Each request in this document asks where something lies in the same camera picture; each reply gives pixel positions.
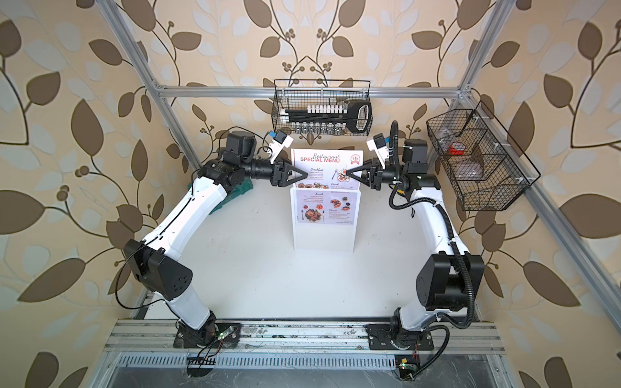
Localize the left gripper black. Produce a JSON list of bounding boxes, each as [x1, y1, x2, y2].
[[238, 154, 306, 189]]

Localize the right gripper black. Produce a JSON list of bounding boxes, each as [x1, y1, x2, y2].
[[348, 158, 409, 192]]

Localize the printed paper restaurant menu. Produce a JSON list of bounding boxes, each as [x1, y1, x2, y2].
[[289, 148, 365, 227]]

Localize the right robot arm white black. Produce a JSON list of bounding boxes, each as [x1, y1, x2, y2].
[[346, 134, 485, 347]]

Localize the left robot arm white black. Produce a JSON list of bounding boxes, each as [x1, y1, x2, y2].
[[122, 131, 308, 348]]

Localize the white narrow menu rack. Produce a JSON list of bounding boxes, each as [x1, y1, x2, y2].
[[290, 188, 361, 252]]

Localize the green plastic tool case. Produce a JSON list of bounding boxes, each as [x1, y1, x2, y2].
[[188, 177, 253, 214]]

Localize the red item in basket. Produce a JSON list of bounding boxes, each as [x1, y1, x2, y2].
[[448, 142, 467, 156]]

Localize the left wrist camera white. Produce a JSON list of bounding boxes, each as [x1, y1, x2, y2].
[[268, 131, 294, 164]]

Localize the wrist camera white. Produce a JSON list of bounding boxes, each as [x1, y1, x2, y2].
[[366, 134, 391, 170], [268, 131, 294, 164]]

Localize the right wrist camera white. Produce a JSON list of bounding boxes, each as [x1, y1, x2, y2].
[[366, 134, 391, 170]]

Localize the black wire basket back wall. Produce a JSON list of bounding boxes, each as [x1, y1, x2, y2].
[[271, 78, 373, 137]]

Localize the black wire basket wall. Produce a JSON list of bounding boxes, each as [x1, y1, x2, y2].
[[271, 78, 373, 137], [426, 102, 541, 211]]

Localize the black wire basket right wall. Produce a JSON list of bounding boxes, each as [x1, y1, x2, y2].
[[426, 102, 541, 211]]

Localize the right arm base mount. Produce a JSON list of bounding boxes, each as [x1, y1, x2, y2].
[[365, 308, 434, 352]]

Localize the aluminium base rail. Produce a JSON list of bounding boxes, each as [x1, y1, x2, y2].
[[86, 317, 520, 388]]

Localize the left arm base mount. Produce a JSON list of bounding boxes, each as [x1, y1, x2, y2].
[[173, 318, 242, 349]]

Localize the aluminium frame bars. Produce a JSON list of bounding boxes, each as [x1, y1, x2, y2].
[[94, 0, 621, 331]]

